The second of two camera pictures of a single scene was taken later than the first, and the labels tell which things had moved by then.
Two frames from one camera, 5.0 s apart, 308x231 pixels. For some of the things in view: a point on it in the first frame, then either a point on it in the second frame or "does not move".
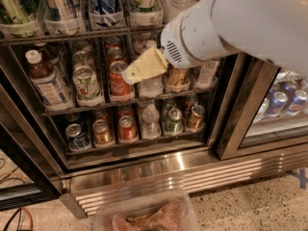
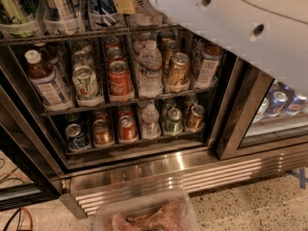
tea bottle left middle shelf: (47, 82) does not move
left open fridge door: (28, 173) does not move
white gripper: (175, 45) to (148, 4)
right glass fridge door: (262, 109) does not move
